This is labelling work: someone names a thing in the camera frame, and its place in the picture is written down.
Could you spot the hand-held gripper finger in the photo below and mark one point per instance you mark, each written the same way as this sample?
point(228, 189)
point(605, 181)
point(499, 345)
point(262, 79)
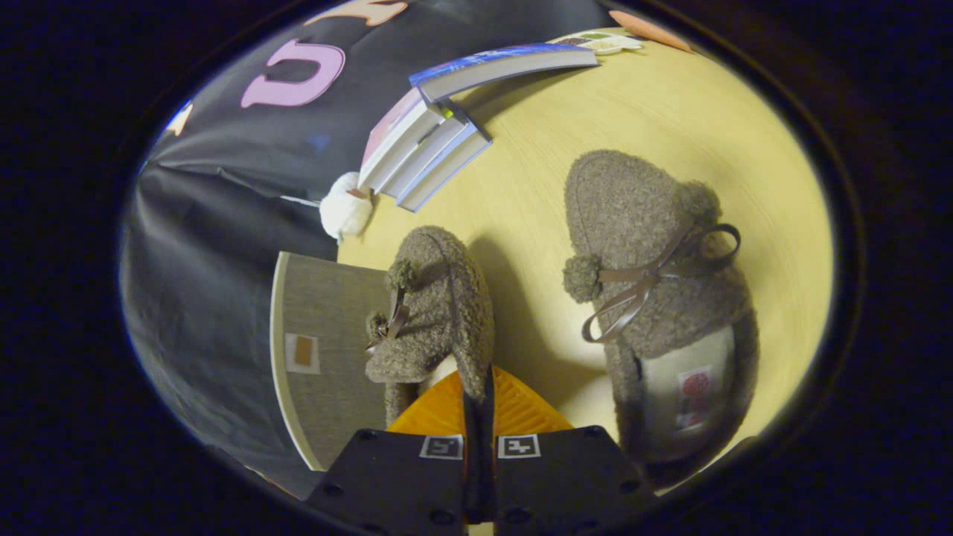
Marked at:
point(487, 461)
point(472, 461)

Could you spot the brown fuzzy slipper shoe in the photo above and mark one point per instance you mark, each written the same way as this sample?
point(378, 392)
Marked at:
point(640, 223)
point(439, 313)

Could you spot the grey fabric storage box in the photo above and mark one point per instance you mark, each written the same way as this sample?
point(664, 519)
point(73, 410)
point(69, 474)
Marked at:
point(335, 372)

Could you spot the white fluffy plush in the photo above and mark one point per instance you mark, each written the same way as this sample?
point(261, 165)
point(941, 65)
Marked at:
point(345, 208)

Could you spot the pale blue book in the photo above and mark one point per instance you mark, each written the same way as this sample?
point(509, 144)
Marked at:
point(454, 175)
point(435, 160)

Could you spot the pink cover book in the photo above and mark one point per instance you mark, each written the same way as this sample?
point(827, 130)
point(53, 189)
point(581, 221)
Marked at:
point(398, 145)

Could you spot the black backdrop cloth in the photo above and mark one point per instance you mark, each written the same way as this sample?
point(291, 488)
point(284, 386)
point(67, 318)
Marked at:
point(208, 223)

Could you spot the blue cover book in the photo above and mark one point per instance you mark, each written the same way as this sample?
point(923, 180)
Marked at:
point(499, 63)

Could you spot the white compartment tray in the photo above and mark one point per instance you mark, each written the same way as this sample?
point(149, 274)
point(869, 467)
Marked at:
point(607, 43)

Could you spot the orange oval sponge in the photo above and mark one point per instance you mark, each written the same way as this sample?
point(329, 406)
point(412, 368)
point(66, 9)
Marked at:
point(648, 30)

